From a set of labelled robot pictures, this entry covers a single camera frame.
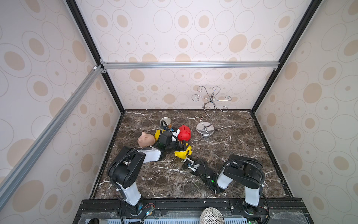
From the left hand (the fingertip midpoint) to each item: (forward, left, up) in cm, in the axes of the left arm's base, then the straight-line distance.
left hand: (188, 143), depth 91 cm
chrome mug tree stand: (+17, -14, -6) cm, 23 cm away
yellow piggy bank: (-8, +3, 0) cm, 9 cm away
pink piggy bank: (+1, +28, +2) cm, 28 cm away
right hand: (-7, -5, -6) cm, 10 cm away
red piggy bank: (+7, +2, +1) cm, 7 cm away
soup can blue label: (+17, +15, +2) cm, 23 cm away
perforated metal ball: (-39, -11, -6) cm, 41 cm away
